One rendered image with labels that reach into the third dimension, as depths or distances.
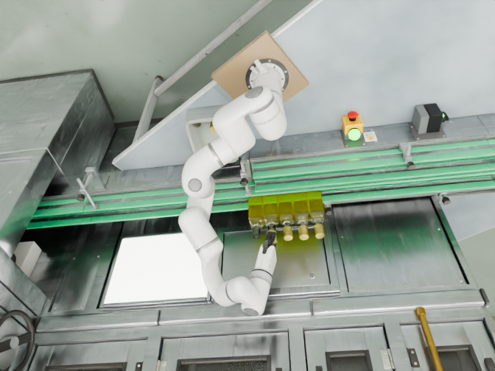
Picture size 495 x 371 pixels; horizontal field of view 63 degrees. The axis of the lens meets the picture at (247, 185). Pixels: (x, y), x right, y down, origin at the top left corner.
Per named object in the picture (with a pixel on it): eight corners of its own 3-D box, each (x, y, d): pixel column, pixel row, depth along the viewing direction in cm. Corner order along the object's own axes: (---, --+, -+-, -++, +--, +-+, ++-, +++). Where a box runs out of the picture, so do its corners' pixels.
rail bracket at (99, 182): (101, 179, 179) (85, 218, 163) (85, 151, 167) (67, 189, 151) (111, 179, 179) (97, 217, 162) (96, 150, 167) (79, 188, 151)
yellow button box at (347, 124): (341, 129, 162) (344, 140, 157) (341, 113, 157) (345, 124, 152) (359, 126, 162) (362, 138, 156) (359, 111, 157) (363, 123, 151)
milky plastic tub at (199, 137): (199, 152, 171) (197, 166, 165) (186, 109, 156) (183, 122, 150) (239, 149, 170) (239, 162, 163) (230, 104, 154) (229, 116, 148)
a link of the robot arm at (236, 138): (219, 155, 132) (194, 118, 122) (282, 117, 131) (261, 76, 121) (227, 171, 125) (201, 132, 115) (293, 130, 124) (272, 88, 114)
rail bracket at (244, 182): (244, 182, 165) (244, 204, 156) (238, 150, 153) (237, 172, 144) (252, 181, 165) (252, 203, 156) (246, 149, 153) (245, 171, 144)
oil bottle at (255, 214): (250, 193, 170) (250, 232, 155) (248, 183, 166) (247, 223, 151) (263, 191, 170) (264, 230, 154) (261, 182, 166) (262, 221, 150)
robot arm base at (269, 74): (238, 68, 142) (236, 91, 130) (268, 48, 137) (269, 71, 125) (261, 99, 150) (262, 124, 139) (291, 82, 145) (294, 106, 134)
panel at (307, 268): (121, 240, 178) (101, 311, 153) (119, 235, 176) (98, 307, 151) (328, 222, 168) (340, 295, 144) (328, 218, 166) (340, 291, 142)
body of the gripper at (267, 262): (272, 288, 136) (279, 261, 144) (269, 271, 129) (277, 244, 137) (251, 285, 139) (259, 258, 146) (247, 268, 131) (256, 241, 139)
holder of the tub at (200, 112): (202, 161, 175) (200, 173, 170) (187, 108, 156) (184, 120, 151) (241, 157, 174) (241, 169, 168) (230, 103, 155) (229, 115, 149)
